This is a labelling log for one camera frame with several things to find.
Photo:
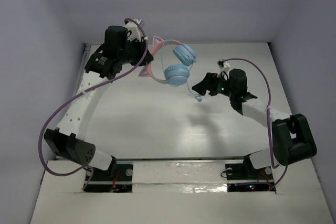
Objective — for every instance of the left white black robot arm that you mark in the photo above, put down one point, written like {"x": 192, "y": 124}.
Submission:
{"x": 102, "y": 68}

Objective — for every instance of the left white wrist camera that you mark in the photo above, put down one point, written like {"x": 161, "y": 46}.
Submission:
{"x": 134, "y": 27}

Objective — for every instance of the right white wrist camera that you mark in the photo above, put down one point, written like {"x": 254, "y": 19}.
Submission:
{"x": 224, "y": 67}

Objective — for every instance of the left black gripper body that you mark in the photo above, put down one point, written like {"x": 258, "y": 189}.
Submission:
{"x": 140, "y": 54}

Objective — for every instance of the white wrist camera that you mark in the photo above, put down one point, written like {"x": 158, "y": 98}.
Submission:
{"x": 224, "y": 67}
{"x": 134, "y": 27}

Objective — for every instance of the white foil-covered foam block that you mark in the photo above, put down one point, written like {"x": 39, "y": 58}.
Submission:
{"x": 178, "y": 177}

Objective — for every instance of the aluminium rail front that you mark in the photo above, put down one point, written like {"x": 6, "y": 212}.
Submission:
{"x": 183, "y": 159}

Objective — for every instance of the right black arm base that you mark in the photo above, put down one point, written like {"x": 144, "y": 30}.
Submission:
{"x": 243, "y": 177}

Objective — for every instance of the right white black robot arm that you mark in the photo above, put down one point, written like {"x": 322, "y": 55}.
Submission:
{"x": 290, "y": 136}

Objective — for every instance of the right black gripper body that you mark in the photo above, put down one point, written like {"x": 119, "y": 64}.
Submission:
{"x": 223, "y": 86}

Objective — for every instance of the aluminium rail left edge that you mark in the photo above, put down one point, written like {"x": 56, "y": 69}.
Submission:
{"x": 81, "y": 61}

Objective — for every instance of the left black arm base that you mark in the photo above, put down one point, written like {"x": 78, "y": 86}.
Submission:
{"x": 118, "y": 179}

